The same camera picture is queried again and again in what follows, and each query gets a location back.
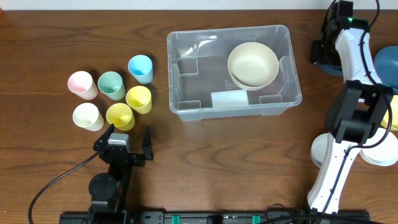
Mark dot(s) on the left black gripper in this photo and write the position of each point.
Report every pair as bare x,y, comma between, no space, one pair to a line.
125,157

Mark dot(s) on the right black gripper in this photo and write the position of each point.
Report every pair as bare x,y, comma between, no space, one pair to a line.
319,54

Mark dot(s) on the dark blue bowl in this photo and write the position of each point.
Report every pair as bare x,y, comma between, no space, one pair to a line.
386,66
333,70

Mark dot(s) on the clear plastic storage container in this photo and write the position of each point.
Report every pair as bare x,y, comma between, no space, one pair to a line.
200,86

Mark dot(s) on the beige large bowl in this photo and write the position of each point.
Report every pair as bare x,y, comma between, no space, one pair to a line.
252,66

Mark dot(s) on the yellow small bowl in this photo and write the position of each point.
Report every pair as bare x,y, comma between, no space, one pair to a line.
394,120

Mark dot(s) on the light grey small bowl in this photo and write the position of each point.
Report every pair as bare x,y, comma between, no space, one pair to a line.
320,148

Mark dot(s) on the white small bowl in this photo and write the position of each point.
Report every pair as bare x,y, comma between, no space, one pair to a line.
384,154

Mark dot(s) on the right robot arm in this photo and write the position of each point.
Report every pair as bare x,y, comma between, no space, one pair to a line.
356,114

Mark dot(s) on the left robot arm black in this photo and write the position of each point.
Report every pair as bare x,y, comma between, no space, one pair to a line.
108,190

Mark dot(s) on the yellow plastic cup lower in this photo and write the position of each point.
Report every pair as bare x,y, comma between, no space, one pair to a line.
121,116

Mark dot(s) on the yellow plastic cup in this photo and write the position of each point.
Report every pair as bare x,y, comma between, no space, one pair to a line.
139,98
121,116

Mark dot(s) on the white plastic cup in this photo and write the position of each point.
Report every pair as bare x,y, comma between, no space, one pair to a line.
88,116

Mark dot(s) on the yellow plastic cup upper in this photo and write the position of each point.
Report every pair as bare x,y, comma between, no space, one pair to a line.
139,98

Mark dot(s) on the green plastic cup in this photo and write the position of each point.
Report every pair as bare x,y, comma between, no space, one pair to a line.
111,84

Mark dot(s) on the pink plastic cup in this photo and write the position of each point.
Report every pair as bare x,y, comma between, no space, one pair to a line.
82,84

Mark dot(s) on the blue plastic cup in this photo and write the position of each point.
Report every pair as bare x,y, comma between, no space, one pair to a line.
141,67

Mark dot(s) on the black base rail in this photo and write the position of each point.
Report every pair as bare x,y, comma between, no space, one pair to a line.
277,215

